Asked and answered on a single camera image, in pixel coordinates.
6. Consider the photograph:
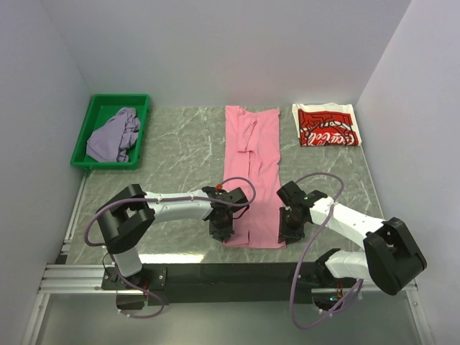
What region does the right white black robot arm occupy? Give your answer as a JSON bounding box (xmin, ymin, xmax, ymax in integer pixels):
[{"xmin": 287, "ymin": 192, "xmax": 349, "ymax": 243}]
[{"xmin": 277, "ymin": 181, "xmax": 427, "ymax": 295}]

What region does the pink t-shirt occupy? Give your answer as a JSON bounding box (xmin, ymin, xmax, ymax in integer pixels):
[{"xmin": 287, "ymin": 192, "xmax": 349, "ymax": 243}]
[{"xmin": 224, "ymin": 106, "xmax": 285, "ymax": 249}]

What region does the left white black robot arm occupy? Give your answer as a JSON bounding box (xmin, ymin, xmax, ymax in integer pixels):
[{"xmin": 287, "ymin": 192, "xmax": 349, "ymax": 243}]
[{"xmin": 96, "ymin": 184, "xmax": 250, "ymax": 289}]

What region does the green plastic bin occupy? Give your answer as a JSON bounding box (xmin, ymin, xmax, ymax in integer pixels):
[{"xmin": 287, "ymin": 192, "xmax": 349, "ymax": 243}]
[{"xmin": 70, "ymin": 93, "xmax": 151, "ymax": 170}]

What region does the folded red white Coca-Cola t-shirt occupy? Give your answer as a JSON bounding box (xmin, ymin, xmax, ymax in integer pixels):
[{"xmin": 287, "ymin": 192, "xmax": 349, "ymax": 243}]
[{"xmin": 291, "ymin": 103, "xmax": 362, "ymax": 147}]

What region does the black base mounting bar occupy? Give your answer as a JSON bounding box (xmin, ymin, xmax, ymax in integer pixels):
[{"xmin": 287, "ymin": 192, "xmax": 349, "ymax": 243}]
[{"xmin": 101, "ymin": 262, "xmax": 357, "ymax": 310}]

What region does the lavender t-shirt in bin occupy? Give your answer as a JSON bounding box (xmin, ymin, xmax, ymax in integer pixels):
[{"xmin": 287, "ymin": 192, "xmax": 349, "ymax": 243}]
[{"xmin": 86, "ymin": 107, "xmax": 141, "ymax": 162}]

